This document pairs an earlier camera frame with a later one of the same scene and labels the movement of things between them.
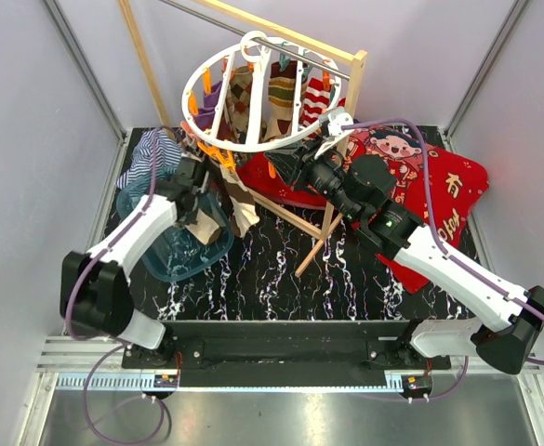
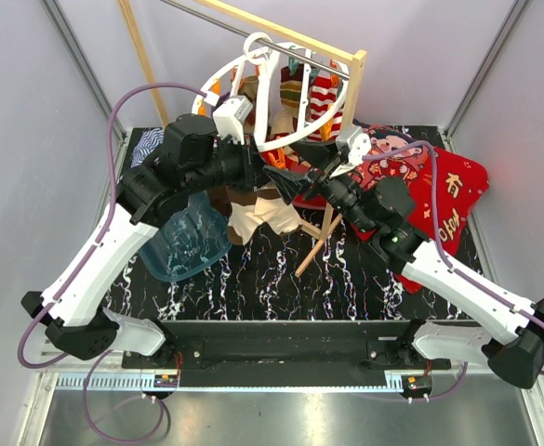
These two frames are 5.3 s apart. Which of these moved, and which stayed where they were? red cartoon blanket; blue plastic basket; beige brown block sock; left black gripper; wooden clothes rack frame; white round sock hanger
Moved: left black gripper; white round sock hanger; beige brown block sock
Stayed: red cartoon blanket; blue plastic basket; wooden clothes rack frame
